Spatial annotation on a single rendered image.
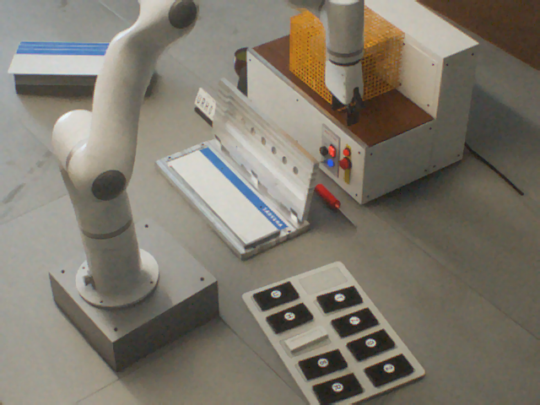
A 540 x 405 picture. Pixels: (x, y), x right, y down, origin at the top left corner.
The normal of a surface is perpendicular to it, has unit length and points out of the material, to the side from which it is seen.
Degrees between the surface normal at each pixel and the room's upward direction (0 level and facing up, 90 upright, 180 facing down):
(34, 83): 90
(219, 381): 0
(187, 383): 0
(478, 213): 0
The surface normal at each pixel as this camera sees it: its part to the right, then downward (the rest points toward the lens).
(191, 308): 0.62, 0.52
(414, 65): -0.83, 0.36
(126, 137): 0.70, 0.20
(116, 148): 0.54, 0.14
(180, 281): -0.05, -0.73
